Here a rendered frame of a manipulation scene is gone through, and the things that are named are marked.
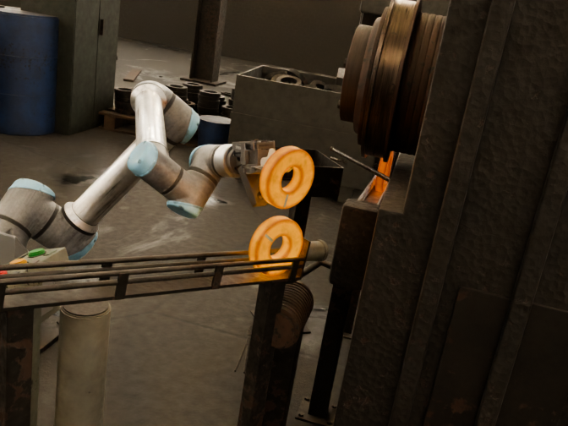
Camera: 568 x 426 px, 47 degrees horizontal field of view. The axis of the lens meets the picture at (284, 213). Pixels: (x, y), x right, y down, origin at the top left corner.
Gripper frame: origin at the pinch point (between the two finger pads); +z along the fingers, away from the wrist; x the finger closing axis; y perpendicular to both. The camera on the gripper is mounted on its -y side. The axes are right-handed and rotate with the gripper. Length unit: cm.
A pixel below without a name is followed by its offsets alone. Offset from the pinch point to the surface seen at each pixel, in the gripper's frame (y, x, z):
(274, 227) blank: -14.1, -2.7, -2.9
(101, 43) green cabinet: 87, 142, -379
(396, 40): 31.8, 31.2, 8.9
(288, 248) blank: -20.2, 3.5, -4.8
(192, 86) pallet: 55, 224, -374
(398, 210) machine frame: -9.9, 14.7, 21.8
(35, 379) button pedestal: -52, -48, -48
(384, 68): 24.5, 27.8, 7.4
